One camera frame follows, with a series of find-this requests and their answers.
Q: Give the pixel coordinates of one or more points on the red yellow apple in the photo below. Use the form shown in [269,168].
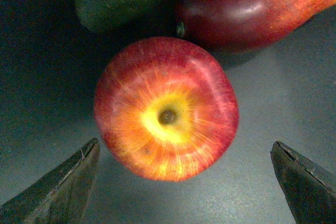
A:
[165,109]

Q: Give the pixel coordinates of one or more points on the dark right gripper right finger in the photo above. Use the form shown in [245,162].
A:
[309,189]

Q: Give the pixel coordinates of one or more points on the red orange mango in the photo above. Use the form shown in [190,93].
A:
[242,25]

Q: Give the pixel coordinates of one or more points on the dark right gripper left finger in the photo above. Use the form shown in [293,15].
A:
[61,195]

